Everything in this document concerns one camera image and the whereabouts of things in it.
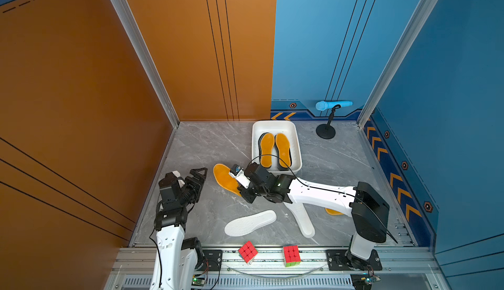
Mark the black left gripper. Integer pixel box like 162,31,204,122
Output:
178,167,206,208

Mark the yellow insole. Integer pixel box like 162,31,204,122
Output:
259,133,276,169
275,133,292,169
213,164,241,197
325,209,342,216

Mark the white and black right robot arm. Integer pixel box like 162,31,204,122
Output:
229,163,390,271

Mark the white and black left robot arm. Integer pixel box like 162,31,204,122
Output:
150,167,208,289

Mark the white rectangular storage box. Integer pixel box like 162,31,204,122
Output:
251,120,303,175

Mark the white insole right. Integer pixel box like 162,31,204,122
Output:
283,203,316,239

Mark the white insole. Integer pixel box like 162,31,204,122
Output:
283,203,316,239
224,210,277,237

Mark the white insole left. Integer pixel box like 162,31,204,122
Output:
224,210,277,237

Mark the left rubik's cube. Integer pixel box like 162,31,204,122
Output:
238,241,259,265

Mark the rubik's cube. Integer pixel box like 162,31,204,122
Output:
238,241,259,265
283,245,301,267

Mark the right rubik's cube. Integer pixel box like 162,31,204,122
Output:
283,245,301,267

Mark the black microphone stand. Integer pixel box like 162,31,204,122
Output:
316,104,341,140

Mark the clear curved strip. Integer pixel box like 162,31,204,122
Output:
226,266,324,280

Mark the blue microphone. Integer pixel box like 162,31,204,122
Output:
315,101,353,111

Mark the left green circuit board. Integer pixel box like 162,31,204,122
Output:
192,275,207,287

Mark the right circuit board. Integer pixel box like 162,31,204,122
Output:
351,275,381,290

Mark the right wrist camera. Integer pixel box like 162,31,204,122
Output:
229,164,250,188

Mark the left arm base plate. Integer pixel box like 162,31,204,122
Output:
195,249,223,272

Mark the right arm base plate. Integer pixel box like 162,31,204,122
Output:
325,249,383,272

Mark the aluminium front rail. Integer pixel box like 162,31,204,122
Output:
106,246,450,290

